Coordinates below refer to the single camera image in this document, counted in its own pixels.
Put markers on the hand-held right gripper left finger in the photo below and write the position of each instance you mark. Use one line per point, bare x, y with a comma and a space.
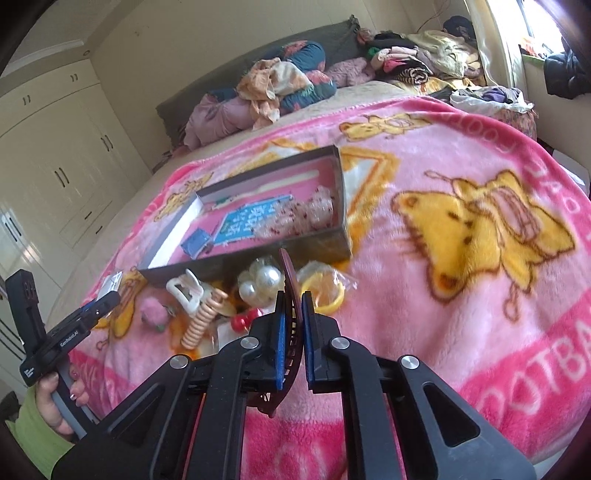
280, 344

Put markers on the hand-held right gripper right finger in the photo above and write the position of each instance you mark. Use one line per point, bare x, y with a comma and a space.
308, 344

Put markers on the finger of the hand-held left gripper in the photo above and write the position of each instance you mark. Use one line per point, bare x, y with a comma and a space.
104, 305

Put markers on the white hair claw clip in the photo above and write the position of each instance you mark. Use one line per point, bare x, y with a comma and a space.
182, 288

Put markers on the cardboard box with pink lining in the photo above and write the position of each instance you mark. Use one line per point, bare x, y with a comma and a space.
286, 251

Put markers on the person's left forearm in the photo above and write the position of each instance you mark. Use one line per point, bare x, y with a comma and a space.
32, 443

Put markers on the person's left hand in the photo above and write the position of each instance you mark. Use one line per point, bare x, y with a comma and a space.
46, 404

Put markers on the pink pompom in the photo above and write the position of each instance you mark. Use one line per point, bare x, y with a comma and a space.
152, 314

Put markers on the pearl hair accessory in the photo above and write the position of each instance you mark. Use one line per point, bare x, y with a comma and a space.
268, 277

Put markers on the small blue packet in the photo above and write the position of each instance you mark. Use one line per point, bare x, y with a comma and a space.
195, 243

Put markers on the blue printed card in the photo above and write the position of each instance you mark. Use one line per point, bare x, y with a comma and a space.
249, 219

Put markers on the clear bag of red beads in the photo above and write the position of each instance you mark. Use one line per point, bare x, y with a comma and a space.
304, 214

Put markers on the cream wardrobe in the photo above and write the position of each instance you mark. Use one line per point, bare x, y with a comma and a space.
60, 152

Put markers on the pink printed blanket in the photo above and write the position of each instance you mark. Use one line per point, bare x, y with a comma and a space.
415, 161

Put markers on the pink quilt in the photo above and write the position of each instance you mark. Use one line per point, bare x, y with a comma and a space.
217, 120

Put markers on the orange patterned cloth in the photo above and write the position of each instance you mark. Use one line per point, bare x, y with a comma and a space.
277, 78

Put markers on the pile of clothes and pillows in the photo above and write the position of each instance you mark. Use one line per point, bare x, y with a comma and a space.
231, 69

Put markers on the blue floral quilt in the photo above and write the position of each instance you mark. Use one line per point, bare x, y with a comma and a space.
304, 55

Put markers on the cream curtain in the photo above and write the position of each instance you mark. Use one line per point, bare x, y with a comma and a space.
494, 41

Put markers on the dark cloth on windowsill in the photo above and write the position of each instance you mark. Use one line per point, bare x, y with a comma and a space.
565, 74

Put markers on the window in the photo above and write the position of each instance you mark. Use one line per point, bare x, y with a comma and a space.
545, 23

